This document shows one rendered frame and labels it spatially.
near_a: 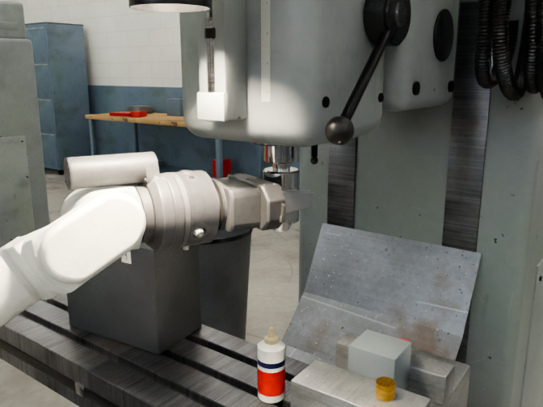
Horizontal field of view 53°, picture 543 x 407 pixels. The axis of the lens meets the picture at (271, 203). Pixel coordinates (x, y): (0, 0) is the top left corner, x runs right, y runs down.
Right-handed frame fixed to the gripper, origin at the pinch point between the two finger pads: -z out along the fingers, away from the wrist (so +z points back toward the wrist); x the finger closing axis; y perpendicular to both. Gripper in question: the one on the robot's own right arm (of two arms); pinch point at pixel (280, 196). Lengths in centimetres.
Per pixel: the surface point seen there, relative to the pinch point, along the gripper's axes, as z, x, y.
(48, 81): -92, 721, -4
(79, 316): 19, 38, 28
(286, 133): 5.6, -9.8, -9.4
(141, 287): 11.5, 24.4, 18.9
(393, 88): -13.1, -6.0, -14.0
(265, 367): 1.5, 1.0, 24.7
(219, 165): -198, 426, 73
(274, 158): 2.0, -1.4, -5.4
